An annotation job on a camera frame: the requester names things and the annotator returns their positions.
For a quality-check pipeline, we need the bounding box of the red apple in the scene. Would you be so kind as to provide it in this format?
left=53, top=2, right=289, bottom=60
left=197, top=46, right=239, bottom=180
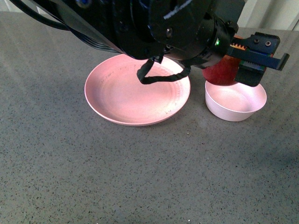
left=202, top=55, right=241, bottom=86

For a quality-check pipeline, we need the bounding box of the pink plate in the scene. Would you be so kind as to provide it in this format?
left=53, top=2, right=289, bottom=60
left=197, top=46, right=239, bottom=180
left=85, top=55, right=191, bottom=126

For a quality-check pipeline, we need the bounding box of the black gripper with rack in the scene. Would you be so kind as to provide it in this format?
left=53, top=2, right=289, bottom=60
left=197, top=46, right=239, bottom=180
left=227, top=32, right=290, bottom=87

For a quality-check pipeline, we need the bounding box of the black wrapped cable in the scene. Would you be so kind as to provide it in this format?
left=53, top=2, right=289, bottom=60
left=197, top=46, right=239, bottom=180
left=136, top=52, right=192, bottom=85

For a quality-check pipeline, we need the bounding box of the pale pink bowl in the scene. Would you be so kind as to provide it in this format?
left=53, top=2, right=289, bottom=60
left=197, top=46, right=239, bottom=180
left=205, top=81, right=267, bottom=122

